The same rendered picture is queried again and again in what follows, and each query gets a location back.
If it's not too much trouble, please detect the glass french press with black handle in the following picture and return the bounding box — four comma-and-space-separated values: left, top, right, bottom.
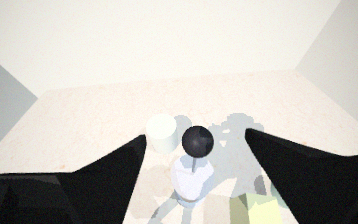
171, 125, 215, 208

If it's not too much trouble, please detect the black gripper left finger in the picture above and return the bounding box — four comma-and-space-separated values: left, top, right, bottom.
0, 134, 147, 224

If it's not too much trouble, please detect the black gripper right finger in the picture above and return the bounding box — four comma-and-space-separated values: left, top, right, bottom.
245, 128, 358, 224

